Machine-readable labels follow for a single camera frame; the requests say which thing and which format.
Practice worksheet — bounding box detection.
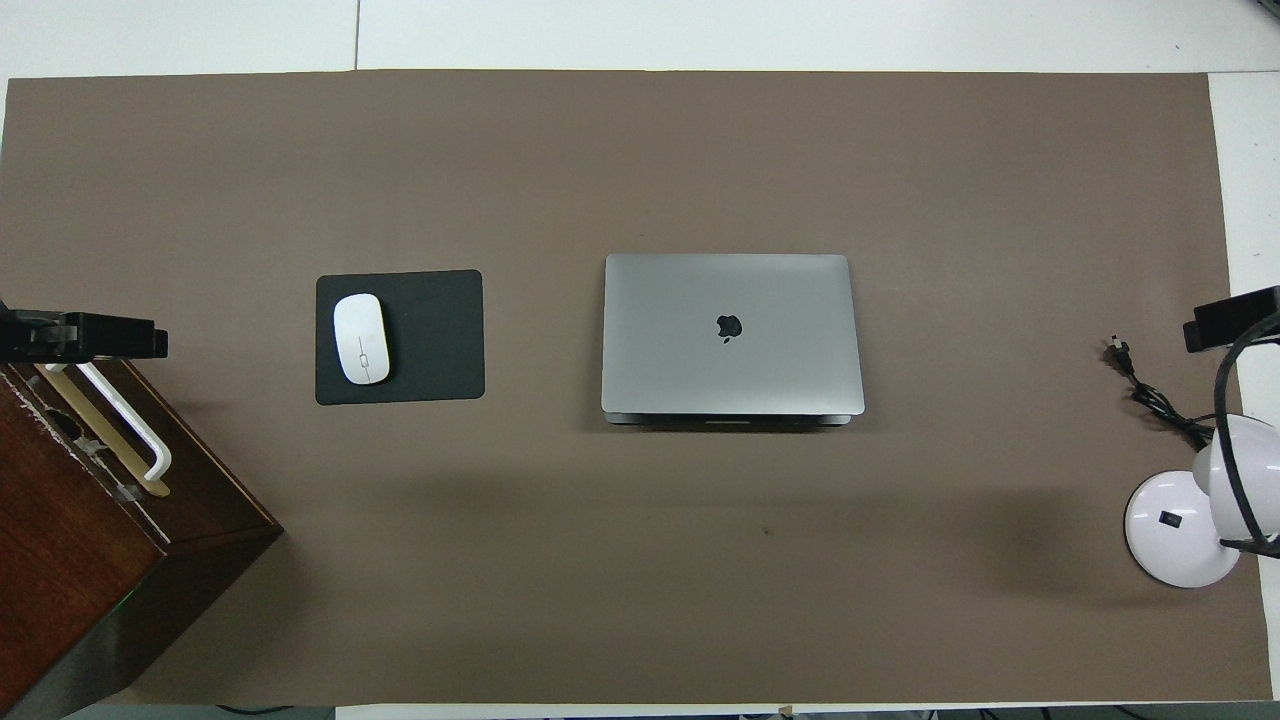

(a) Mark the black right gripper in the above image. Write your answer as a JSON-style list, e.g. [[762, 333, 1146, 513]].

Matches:
[[1183, 286, 1280, 353]]

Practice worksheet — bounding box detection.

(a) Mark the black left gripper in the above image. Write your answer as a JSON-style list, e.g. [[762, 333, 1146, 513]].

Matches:
[[0, 302, 169, 363]]

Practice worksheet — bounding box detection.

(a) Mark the black lamp power cable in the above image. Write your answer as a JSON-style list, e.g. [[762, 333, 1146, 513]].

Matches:
[[1103, 338, 1280, 559]]

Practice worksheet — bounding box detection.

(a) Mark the brass handle plate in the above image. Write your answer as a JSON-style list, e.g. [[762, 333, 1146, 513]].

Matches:
[[30, 362, 171, 499]]

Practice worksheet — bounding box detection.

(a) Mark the white desk lamp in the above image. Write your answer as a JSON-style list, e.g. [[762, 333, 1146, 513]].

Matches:
[[1124, 412, 1280, 589]]

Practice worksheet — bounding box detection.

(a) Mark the white box handle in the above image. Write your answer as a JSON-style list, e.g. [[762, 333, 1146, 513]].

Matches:
[[45, 360, 173, 483]]

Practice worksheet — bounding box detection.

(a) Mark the white computer mouse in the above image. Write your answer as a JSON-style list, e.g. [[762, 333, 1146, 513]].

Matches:
[[333, 293, 391, 386]]

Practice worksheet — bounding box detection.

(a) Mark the silver grey laptop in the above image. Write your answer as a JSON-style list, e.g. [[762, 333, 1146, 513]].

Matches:
[[601, 252, 866, 429]]

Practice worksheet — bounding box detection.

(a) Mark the dark brown wooden box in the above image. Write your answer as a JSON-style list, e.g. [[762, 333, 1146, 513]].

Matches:
[[0, 355, 286, 720]]

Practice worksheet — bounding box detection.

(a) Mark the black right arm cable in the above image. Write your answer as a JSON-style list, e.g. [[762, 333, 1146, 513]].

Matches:
[[1213, 310, 1280, 559]]

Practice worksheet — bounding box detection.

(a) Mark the brown table mat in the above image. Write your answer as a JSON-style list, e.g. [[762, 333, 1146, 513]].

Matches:
[[0, 70, 1273, 706]]

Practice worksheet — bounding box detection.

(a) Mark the black mouse pad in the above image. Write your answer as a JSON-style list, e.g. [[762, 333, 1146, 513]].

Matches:
[[316, 269, 486, 406]]

